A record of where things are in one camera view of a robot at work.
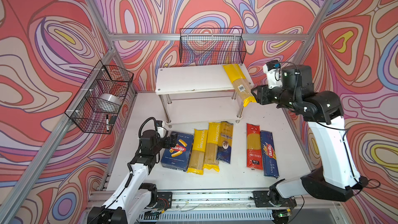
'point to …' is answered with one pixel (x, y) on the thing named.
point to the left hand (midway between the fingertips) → (170, 132)
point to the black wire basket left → (96, 111)
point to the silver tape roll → (109, 103)
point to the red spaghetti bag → (254, 151)
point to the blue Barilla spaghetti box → (270, 164)
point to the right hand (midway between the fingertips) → (258, 95)
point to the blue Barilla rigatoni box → (177, 158)
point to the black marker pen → (107, 123)
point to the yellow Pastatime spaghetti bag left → (196, 165)
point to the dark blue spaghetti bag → (224, 146)
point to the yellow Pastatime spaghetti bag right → (211, 149)
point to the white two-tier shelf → (199, 94)
